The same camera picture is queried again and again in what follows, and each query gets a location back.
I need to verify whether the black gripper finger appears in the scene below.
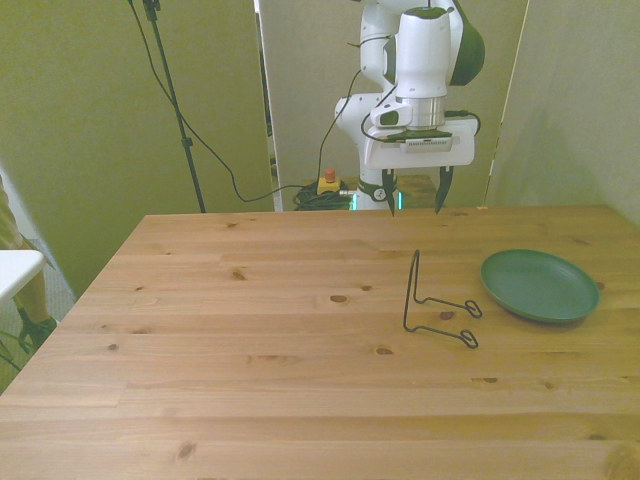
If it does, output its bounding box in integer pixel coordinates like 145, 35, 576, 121
433, 166, 455, 216
381, 168, 399, 218

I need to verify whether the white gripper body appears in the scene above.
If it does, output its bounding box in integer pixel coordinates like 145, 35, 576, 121
362, 116, 477, 171

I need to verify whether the dark green round plate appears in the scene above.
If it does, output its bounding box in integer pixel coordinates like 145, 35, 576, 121
479, 248, 601, 324

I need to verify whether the yellow emergency stop box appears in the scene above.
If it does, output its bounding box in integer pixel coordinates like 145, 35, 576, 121
317, 168, 345, 197

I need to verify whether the grey partition panel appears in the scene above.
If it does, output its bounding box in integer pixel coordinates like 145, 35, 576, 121
253, 0, 530, 212
0, 0, 276, 321
485, 0, 640, 229

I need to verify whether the black tripod stand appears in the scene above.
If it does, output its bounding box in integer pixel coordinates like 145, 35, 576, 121
142, 0, 208, 214

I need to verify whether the white furniture edge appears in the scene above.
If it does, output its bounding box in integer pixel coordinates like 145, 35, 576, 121
0, 248, 48, 304

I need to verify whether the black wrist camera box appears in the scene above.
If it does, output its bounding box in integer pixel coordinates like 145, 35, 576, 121
377, 130, 462, 155

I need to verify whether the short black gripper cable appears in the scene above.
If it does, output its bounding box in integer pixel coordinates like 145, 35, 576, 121
444, 109, 483, 138

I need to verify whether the dark coiled cable bundle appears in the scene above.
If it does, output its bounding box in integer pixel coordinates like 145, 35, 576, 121
291, 182, 357, 212

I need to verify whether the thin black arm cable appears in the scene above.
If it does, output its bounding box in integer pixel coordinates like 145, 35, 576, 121
318, 34, 397, 189

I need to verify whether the black wire plate stand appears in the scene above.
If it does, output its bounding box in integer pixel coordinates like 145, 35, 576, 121
402, 248, 484, 351

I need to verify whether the long black hanging cable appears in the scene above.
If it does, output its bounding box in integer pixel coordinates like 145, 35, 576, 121
126, 0, 322, 204

